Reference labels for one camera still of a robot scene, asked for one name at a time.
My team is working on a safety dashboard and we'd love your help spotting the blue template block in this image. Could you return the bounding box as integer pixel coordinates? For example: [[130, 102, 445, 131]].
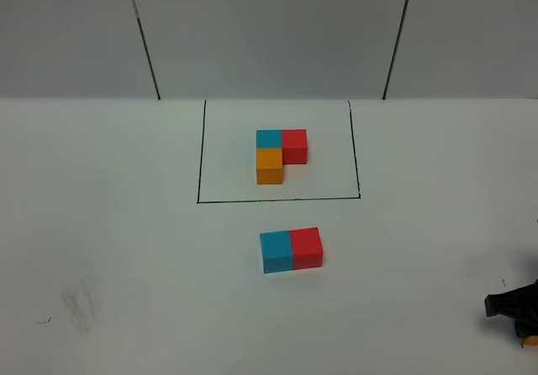
[[256, 129, 282, 149]]

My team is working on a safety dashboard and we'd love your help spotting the orange template block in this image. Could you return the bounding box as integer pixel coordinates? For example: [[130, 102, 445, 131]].
[[256, 148, 283, 185]]

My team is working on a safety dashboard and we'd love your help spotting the red template block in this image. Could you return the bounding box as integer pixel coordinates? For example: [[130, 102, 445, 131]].
[[282, 129, 308, 165]]

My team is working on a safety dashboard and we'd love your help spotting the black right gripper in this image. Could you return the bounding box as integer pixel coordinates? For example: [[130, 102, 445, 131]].
[[484, 282, 538, 337]]

